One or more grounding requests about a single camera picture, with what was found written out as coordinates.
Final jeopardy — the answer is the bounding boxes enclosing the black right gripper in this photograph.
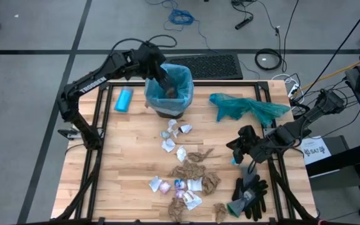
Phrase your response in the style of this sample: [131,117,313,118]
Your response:
[226,124,276,165]

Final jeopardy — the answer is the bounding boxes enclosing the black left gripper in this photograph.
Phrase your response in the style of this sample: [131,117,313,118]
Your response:
[137,42,177,92]

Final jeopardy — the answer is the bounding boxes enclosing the trash bin with blue liner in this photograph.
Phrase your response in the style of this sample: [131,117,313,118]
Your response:
[144,63,195,117]

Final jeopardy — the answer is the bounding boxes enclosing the black plastic trash bin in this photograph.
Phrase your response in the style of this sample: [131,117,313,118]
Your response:
[155,107,187,119]

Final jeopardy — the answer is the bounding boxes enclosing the teal plastic trash bag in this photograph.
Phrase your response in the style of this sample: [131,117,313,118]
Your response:
[209,92,292,128]

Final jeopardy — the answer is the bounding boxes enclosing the white foil wrapper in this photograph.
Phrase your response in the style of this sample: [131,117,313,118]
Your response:
[166,118,178,133]

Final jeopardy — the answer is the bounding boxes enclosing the pink white plastic wrappers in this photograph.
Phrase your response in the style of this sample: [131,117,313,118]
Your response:
[168,159,207,181]

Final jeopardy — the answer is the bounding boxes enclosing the white square wrapper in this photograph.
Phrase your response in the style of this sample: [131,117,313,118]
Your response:
[186,177,203,192]

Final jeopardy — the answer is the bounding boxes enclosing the white tissue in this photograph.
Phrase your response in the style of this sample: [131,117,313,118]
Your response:
[176,145,188,163]

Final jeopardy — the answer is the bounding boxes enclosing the blue and pink wad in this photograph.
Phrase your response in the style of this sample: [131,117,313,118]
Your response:
[174,178,188,191]

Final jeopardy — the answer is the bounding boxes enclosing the small white paper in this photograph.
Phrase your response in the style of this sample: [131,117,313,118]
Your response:
[148,176,163,193]

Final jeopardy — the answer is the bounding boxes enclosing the blue trash bag roll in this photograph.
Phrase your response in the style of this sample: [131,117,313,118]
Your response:
[114,86,134,113]

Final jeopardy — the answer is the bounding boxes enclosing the black grey work glove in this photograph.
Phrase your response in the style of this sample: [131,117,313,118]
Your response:
[239,165,267,222]
[226,177,269,219]

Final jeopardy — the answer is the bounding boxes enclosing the black perforated floor mat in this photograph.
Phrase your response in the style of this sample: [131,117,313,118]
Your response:
[166,52,244,81]

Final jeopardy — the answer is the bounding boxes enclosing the white printed label sheet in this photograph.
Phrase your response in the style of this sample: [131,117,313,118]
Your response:
[300,136,333,166]

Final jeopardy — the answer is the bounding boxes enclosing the white power strip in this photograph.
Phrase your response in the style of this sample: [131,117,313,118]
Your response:
[287,82,300,98]

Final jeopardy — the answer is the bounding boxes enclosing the black power strip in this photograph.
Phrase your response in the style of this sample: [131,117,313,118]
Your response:
[234,15,254,31]

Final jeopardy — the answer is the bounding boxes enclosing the black equipment cart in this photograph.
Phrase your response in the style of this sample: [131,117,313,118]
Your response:
[304,67,360,216]

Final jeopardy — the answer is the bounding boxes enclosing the thin black pole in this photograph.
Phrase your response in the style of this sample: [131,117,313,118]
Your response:
[295,0,360,101]

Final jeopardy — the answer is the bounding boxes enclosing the blue coiled cable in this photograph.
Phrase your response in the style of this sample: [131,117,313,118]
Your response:
[144,0,220,54]

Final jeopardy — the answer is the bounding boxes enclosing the black cable bundle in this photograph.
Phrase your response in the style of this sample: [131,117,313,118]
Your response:
[289,73,360,141]

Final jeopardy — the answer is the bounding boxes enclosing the black coiled cable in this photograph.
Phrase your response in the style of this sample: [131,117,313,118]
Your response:
[254,47,283,71]

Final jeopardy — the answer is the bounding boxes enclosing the black floor cable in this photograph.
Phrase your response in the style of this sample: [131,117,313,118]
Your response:
[231,0,300,73]

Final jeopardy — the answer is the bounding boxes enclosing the yellow floor cable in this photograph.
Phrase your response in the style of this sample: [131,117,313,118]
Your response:
[298,51,360,91]

